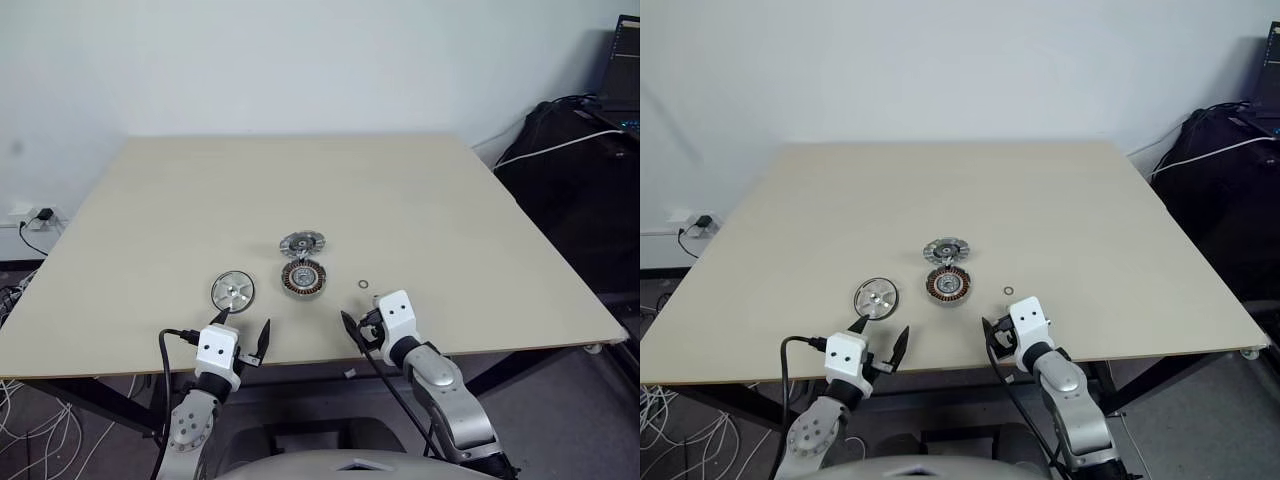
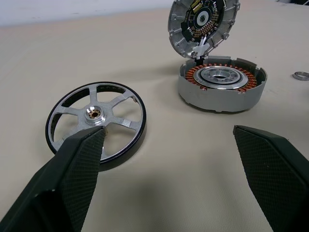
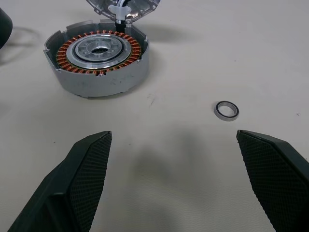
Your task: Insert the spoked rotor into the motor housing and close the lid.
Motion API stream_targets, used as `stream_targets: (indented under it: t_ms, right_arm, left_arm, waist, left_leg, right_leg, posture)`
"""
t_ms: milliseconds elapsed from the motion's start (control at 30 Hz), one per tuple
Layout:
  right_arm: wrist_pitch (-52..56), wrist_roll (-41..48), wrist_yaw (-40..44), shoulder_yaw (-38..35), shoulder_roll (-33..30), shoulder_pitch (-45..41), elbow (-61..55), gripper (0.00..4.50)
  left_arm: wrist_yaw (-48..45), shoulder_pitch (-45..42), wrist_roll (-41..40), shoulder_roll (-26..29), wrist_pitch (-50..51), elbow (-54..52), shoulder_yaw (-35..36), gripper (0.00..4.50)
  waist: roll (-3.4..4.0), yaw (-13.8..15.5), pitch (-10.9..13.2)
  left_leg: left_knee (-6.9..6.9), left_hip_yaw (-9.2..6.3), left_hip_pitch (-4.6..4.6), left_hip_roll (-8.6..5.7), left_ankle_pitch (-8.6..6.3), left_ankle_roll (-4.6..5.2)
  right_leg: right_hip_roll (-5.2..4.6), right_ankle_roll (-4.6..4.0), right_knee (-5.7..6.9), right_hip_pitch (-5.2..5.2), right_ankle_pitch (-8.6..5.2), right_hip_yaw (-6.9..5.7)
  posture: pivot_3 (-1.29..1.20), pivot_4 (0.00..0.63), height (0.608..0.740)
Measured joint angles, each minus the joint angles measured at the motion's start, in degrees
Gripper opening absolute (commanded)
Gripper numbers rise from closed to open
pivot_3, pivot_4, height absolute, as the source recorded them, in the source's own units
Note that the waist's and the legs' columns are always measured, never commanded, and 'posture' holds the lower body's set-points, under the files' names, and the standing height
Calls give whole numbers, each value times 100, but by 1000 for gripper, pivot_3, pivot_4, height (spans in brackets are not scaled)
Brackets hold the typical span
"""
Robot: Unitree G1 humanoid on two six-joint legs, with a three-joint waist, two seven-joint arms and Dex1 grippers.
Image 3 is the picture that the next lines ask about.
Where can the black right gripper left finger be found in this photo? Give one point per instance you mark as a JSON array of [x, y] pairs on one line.
[[72, 183]]

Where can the silver rotor with black rim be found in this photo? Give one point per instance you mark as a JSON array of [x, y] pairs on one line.
[[4, 26]]

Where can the grey motor stator housing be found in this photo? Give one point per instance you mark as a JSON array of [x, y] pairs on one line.
[[96, 84]]

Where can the silver motor end cover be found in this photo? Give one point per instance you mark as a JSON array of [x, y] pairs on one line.
[[101, 7]]

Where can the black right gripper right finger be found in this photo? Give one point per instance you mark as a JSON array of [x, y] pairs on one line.
[[277, 183]]

